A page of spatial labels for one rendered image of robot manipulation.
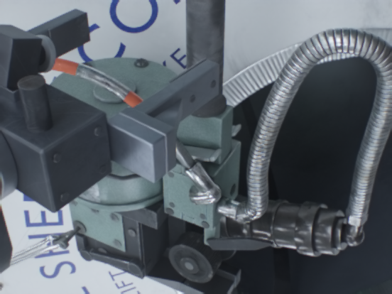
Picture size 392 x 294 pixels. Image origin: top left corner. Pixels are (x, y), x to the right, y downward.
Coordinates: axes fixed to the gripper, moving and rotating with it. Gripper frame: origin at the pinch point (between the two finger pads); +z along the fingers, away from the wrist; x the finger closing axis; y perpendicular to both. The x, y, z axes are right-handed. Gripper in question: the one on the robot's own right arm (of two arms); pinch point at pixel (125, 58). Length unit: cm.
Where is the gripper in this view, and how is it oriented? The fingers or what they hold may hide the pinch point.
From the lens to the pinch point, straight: 45.9
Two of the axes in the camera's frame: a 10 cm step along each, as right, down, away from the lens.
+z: 6.2, -4.8, 6.2
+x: -7.9, -3.8, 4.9
